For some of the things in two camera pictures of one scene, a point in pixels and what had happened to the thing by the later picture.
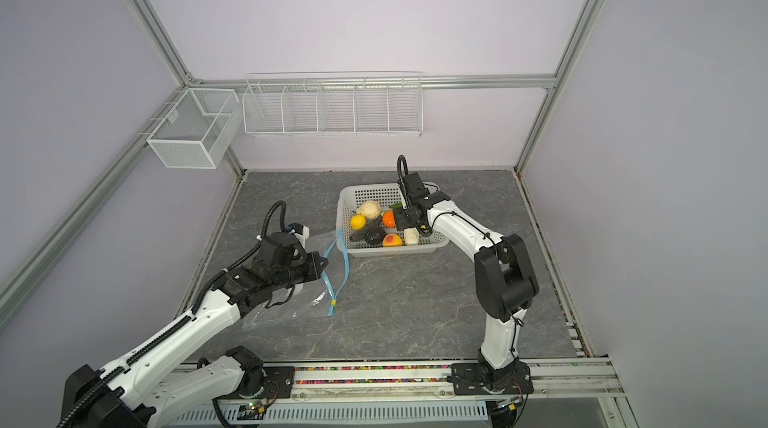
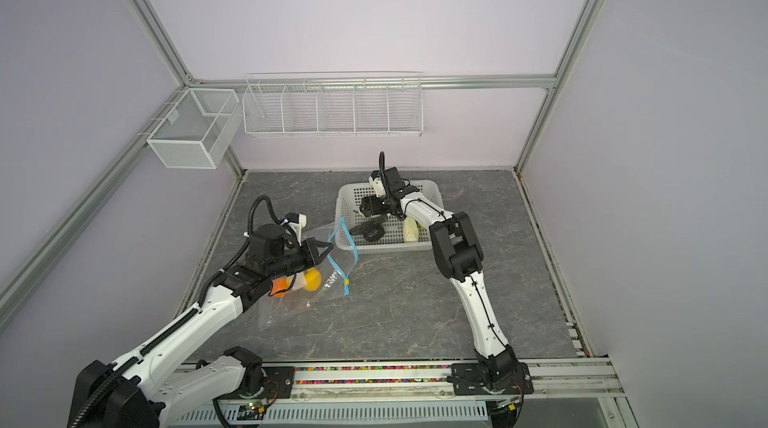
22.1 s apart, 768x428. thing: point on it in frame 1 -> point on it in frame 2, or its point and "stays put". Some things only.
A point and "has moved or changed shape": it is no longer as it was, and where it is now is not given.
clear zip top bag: [316, 297] has moved or changed shape
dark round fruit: [375, 236] stays put
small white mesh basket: [196, 131] stays put
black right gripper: [400, 216] -> [371, 202]
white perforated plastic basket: [366, 222] stays put
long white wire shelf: [333, 104] stays put
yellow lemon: [358, 222] has moved or changed shape
